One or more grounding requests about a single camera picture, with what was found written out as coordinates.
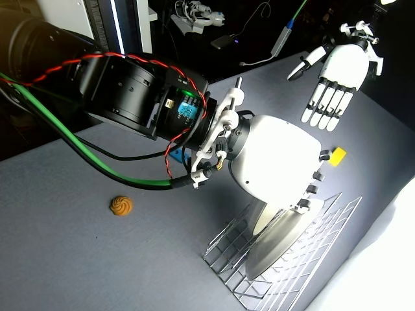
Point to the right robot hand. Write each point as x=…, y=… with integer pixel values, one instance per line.
x=279, y=155

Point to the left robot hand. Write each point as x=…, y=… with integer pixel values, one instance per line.
x=347, y=64

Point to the white plate with grey outside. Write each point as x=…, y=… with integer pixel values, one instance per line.
x=275, y=246

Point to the yellow block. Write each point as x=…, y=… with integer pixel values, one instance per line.
x=338, y=157

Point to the grey adapter dongle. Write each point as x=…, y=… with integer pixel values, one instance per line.
x=282, y=37

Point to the blue block with two holes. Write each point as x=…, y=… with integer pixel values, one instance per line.
x=178, y=156

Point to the black box with blue light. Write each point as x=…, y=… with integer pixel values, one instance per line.
x=222, y=42

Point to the white gripper device on stand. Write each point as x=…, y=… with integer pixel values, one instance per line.
x=201, y=19

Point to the brown swirl cookie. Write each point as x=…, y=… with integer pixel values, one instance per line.
x=121, y=205

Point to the white cabinet with light strip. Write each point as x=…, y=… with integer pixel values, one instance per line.
x=65, y=13

